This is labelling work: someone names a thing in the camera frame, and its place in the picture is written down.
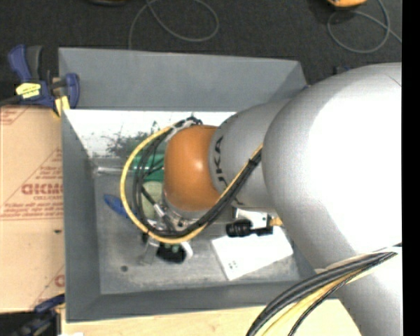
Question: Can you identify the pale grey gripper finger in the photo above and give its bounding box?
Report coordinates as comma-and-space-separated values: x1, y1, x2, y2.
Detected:
137, 240, 151, 265
147, 241, 159, 266

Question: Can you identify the grey metal bin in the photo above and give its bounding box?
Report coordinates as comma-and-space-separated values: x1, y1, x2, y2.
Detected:
57, 47, 339, 322

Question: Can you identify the blue plastic object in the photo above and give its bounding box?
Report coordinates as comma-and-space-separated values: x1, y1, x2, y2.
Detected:
103, 193, 132, 221

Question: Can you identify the brown cardboard board red print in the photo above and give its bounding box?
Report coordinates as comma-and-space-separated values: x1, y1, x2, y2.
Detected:
0, 105, 66, 314

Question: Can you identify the black cylinder on white bracket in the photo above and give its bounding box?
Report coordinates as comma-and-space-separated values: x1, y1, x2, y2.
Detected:
225, 213, 278, 239

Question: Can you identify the green plastic object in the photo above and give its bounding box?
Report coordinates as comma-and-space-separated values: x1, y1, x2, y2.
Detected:
131, 154, 166, 218

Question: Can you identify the white flat box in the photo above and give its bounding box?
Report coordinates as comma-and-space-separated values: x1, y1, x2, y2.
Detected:
211, 231, 295, 281

